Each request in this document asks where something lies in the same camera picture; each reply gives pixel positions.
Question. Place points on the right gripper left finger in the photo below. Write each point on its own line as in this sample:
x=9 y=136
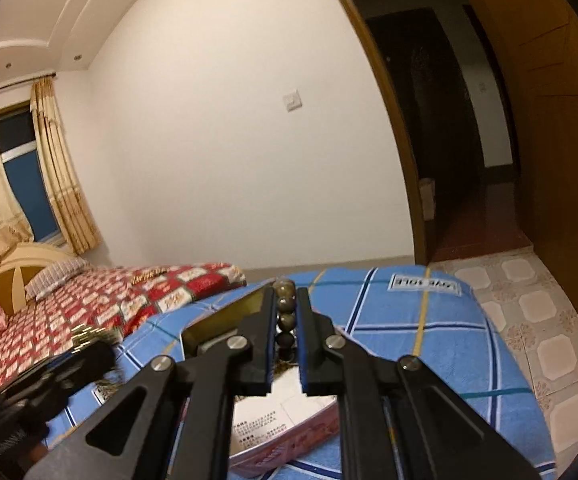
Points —
x=172 y=419

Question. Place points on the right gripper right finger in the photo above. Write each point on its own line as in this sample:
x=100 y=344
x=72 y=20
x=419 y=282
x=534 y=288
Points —
x=398 y=419

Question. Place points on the gold beads on bed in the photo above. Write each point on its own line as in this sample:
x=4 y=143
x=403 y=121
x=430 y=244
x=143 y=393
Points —
x=147 y=275

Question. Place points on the white wall switch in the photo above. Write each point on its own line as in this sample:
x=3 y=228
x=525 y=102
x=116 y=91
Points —
x=292 y=101

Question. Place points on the blue plaid towel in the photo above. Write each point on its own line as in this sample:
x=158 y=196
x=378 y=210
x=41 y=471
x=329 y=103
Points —
x=391 y=312

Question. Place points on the right beige curtain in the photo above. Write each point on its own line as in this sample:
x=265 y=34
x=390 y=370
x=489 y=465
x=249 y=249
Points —
x=64 y=193

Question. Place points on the window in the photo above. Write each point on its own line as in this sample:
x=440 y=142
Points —
x=18 y=149

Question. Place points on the curtain rod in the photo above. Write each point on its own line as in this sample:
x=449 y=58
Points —
x=27 y=80

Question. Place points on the red patterned bed quilt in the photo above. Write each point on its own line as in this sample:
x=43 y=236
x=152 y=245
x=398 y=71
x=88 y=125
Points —
x=104 y=297

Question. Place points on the wooden headboard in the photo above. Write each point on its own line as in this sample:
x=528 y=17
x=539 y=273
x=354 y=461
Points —
x=19 y=266

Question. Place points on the white printed paper leaflet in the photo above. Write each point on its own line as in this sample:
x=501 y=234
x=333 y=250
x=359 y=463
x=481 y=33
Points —
x=259 y=419

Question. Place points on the brown wooden door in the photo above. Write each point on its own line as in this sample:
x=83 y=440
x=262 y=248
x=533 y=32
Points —
x=536 y=46

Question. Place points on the striped pillow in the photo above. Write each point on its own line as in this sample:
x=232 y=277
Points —
x=54 y=276

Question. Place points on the pink tin box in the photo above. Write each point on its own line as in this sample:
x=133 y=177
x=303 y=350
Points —
x=222 y=324

